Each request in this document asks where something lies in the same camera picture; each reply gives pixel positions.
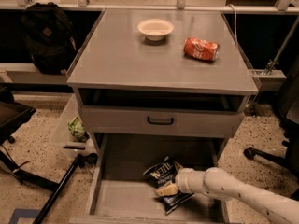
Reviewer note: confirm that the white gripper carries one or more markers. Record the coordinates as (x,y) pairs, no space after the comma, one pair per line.
(184,181)

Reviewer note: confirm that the blue chip bag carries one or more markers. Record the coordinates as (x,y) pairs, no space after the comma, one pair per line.
(162,173)

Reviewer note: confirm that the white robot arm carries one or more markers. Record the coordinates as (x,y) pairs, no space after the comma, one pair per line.
(218,184)

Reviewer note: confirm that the open grey middle drawer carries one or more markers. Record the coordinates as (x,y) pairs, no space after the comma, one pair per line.
(121,194)

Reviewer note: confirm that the closed grey top drawer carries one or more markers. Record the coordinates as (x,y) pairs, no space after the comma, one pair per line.
(215,124)

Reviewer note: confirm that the grey drawer cabinet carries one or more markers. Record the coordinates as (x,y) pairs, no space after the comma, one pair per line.
(119,67)

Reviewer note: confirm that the green chip bag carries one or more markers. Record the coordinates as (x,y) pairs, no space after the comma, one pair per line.
(77,130)

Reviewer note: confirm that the clear plastic bin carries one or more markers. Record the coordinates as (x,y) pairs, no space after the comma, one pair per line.
(62,137)

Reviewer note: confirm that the red soda can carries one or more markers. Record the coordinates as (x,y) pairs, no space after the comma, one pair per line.
(201,49)

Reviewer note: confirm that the black office chair right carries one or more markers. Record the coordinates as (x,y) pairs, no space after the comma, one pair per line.
(274,159)

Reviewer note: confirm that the white bowl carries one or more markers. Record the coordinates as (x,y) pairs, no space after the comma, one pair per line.
(155,29)

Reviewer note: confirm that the black backpack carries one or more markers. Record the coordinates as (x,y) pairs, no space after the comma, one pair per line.
(50,38)

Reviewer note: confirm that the black drawer handle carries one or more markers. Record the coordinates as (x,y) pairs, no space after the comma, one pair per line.
(163,122)

